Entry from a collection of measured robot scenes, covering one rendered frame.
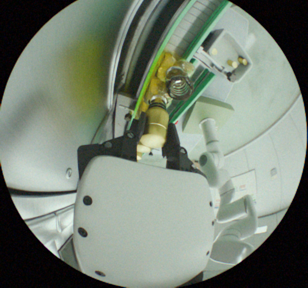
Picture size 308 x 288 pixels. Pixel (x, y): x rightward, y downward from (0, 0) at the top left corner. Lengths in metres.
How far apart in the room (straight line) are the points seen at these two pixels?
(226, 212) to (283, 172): 3.39
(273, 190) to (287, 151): 1.17
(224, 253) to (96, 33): 0.44
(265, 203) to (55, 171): 3.88
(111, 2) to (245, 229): 0.53
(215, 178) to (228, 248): 0.29
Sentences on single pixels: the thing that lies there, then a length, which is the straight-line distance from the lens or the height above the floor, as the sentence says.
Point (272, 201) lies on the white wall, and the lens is 3.81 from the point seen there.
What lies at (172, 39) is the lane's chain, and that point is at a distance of 0.35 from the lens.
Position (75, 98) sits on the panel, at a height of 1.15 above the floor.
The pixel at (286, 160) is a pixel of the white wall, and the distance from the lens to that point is 3.76.
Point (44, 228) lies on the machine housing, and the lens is 0.19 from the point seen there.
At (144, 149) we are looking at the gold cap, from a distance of 0.16.
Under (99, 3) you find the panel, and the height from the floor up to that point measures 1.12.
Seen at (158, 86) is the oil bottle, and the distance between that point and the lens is 0.16.
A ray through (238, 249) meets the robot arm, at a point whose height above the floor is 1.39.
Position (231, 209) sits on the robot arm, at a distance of 0.44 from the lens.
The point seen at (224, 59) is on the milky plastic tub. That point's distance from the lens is 0.54.
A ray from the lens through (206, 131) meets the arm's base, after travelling 0.58.
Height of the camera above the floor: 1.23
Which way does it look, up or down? 34 degrees down
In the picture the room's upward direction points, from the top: 172 degrees counter-clockwise
